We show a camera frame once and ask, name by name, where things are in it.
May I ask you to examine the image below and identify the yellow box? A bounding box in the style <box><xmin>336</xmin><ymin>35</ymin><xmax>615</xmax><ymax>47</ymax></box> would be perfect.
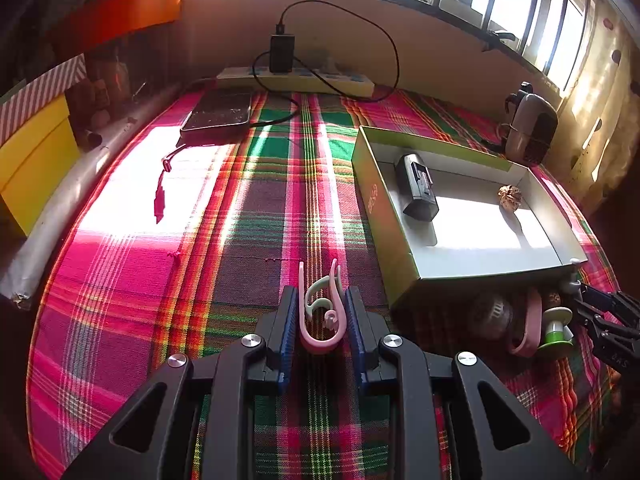
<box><xmin>0</xmin><ymin>95</ymin><xmax>81</xmax><ymax>236</ymax></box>

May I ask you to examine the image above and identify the green cardboard box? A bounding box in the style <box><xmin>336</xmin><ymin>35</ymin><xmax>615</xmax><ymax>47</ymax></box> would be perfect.
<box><xmin>351</xmin><ymin>125</ymin><xmax>589</xmax><ymax>309</ymax></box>

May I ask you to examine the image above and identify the green white spool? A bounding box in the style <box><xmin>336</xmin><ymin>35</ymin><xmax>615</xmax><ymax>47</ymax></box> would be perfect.
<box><xmin>537</xmin><ymin>307</ymin><xmax>575</xmax><ymax>358</ymax></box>

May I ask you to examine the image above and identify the silver wrapped roll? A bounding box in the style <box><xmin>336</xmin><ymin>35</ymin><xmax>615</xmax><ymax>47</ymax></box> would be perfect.
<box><xmin>0</xmin><ymin>87</ymin><xmax>171</xmax><ymax>306</ymax></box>

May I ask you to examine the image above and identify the black charger cable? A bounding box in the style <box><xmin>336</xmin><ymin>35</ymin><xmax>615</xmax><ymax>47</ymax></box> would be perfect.
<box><xmin>249</xmin><ymin>0</ymin><xmax>401</xmax><ymax>128</ymax></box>

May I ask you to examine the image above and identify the pink plastic hook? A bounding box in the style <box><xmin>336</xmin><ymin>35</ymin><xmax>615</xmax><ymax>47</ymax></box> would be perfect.
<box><xmin>298</xmin><ymin>258</ymin><xmax>349</xmax><ymax>356</ymax></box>

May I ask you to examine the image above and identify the black charger adapter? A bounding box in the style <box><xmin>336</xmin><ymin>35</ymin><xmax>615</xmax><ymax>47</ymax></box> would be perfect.
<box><xmin>269</xmin><ymin>22</ymin><xmax>296</xmax><ymax>75</ymax></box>

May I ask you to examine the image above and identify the red cable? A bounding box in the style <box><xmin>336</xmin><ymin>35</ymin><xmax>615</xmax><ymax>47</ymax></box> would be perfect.
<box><xmin>154</xmin><ymin>144</ymin><xmax>187</xmax><ymax>224</ymax></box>

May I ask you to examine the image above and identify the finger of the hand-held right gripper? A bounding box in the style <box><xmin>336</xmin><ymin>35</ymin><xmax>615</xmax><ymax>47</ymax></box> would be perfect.
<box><xmin>580</xmin><ymin>312</ymin><xmax>640</xmax><ymax>378</ymax></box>
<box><xmin>571</xmin><ymin>282</ymin><xmax>640</xmax><ymax>331</ymax></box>

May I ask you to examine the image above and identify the black smartphone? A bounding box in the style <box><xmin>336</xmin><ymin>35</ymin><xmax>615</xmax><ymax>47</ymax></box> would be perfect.
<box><xmin>180</xmin><ymin>91</ymin><xmax>252</xmax><ymax>133</ymax></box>

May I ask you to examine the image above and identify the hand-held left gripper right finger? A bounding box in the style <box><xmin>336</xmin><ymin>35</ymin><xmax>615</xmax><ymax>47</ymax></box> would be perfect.
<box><xmin>344</xmin><ymin>286</ymin><xmax>588</xmax><ymax>480</ymax></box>

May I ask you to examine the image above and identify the black battery device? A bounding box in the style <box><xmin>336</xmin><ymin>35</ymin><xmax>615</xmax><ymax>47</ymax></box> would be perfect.
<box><xmin>395</xmin><ymin>154</ymin><xmax>439</xmax><ymax>221</ymax></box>

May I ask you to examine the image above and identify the striped box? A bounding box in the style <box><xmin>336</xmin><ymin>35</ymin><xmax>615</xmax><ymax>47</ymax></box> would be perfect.
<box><xmin>0</xmin><ymin>55</ymin><xmax>87</xmax><ymax>146</ymax></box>

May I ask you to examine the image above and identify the white knob piece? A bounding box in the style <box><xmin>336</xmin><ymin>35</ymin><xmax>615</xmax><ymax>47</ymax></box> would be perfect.
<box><xmin>560</xmin><ymin>257</ymin><xmax>586</xmax><ymax>296</ymax></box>

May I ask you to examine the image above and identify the orange box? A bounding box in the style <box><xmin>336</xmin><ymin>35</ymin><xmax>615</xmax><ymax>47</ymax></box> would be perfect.
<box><xmin>50</xmin><ymin>0</ymin><xmax>183</xmax><ymax>56</ymax></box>

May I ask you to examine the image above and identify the brown walnut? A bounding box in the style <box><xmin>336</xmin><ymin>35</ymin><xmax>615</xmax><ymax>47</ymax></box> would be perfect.
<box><xmin>497</xmin><ymin>185</ymin><xmax>524</xmax><ymax>209</ymax></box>

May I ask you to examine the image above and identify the white ribbed jar lid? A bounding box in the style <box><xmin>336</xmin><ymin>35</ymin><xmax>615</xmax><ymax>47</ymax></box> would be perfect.
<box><xmin>467</xmin><ymin>292</ymin><xmax>514</xmax><ymax>341</ymax></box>

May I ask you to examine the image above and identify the cream dotted curtain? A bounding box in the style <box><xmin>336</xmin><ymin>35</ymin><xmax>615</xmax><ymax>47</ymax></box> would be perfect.
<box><xmin>540</xmin><ymin>0</ymin><xmax>640</xmax><ymax>211</ymax></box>

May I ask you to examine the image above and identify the white power strip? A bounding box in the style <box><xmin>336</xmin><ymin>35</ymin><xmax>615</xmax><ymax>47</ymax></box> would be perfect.
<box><xmin>216</xmin><ymin>66</ymin><xmax>375</xmax><ymax>98</ymax></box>

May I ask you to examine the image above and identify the plaid cloth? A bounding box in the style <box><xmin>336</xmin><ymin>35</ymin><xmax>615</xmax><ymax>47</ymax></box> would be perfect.
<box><xmin>25</xmin><ymin>85</ymin><xmax>621</xmax><ymax>480</ymax></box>

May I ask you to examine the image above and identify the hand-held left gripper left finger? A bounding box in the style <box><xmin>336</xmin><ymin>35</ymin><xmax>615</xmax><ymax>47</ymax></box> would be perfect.
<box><xmin>60</xmin><ymin>285</ymin><xmax>301</xmax><ymax>480</ymax></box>

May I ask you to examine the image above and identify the grey portable heater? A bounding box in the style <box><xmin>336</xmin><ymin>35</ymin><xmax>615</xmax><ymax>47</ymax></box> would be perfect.
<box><xmin>502</xmin><ymin>81</ymin><xmax>559</xmax><ymax>166</ymax></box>

